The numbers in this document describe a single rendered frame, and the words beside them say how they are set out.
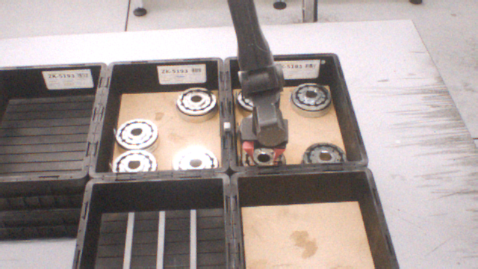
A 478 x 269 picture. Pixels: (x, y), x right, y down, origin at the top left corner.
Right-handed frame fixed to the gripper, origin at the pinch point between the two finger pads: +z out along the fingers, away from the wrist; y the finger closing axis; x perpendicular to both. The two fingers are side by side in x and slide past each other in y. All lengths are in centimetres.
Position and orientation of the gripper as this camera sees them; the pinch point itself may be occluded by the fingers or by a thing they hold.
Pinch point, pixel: (264, 156)
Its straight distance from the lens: 129.5
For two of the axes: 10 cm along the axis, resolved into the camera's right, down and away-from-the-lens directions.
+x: 0.3, -7.3, 6.8
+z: 0.0, 6.8, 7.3
